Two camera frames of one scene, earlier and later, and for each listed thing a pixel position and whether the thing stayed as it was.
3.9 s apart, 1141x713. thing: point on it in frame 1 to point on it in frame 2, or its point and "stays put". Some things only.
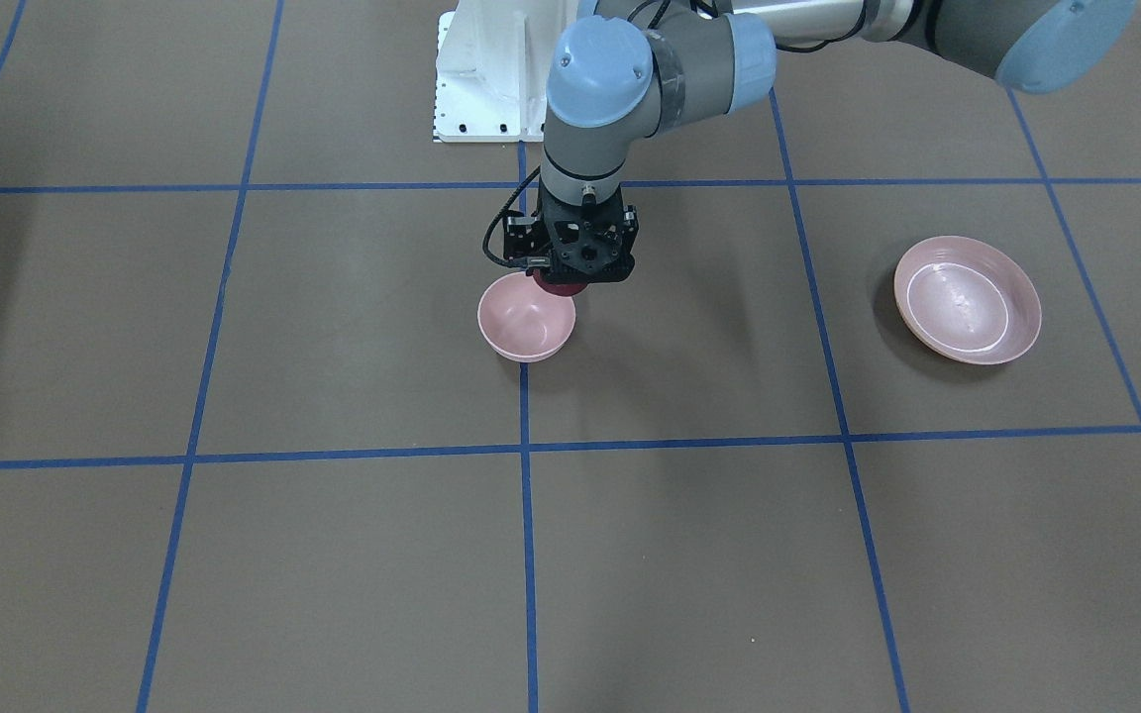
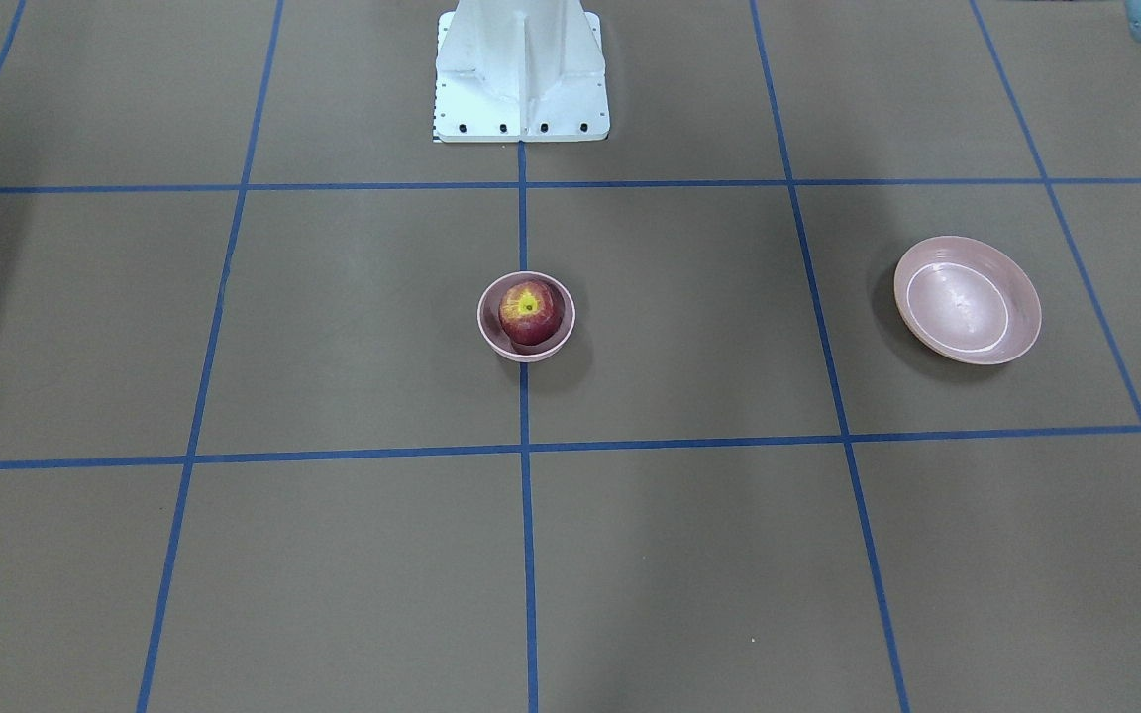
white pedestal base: [492, 63] stays put
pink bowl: [523, 322] stays put
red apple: [554, 287] to [530, 312]
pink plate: [967, 299] stays put
